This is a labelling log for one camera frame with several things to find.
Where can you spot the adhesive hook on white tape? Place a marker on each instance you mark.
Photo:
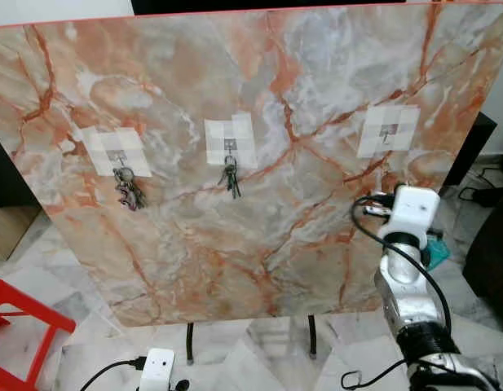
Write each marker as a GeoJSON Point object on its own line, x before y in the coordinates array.
{"type": "Point", "coordinates": [388, 129]}
{"type": "Point", "coordinates": [231, 134]}
{"type": "Point", "coordinates": [112, 147]}

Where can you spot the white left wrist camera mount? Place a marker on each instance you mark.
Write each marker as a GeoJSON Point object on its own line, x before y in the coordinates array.
{"type": "Point", "coordinates": [157, 371]}

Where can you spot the blue plastic bag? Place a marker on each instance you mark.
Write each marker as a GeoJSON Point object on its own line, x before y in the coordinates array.
{"type": "Point", "coordinates": [437, 254]}

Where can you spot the black sofa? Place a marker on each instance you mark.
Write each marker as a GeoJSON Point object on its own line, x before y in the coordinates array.
{"type": "Point", "coordinates": [491, 261]}

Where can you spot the dark slim key bunch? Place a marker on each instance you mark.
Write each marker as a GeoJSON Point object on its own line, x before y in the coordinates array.
{"type": "Point", "coordinates": [230, 176]}

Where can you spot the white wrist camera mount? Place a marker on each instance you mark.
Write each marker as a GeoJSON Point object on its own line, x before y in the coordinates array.
{"type": "Point", "coordinates": [157, 371]}
{"type": "Point", "coordinates": [410, 213]}

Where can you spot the black table leg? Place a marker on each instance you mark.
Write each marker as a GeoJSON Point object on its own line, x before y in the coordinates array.
{"type": "Point", "coordinates": [190, 342]}
{"type": "Point", "coordinates": [312, 338]}

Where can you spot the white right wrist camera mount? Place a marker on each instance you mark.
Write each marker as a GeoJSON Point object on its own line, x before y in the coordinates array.
{"type": "Point", "coordinates": [410, 213]}

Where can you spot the black furniture panel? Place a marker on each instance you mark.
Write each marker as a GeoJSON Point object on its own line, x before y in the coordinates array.
{"type": "Point", "coordinates": [6, 183]}

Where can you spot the black television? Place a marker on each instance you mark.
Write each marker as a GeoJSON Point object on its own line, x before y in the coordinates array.
{"type": "Point", "coordinates": [275, 5]}

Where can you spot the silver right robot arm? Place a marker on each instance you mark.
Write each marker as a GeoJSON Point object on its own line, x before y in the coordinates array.
{"type": "Point", "coordinates": [406, 293]}

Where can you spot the red plastic stool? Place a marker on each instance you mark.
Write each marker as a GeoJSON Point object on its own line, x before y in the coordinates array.
{"type": "Point", "coordinates": [39, 314]}

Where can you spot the marble pattern folding table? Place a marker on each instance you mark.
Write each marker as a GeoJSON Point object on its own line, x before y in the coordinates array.
{"type": "Point", "coordinates": [235, 261]}

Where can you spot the light wood box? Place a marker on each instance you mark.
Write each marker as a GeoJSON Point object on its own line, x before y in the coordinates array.
{"type": "Point", "coordinates": [11, 232]}

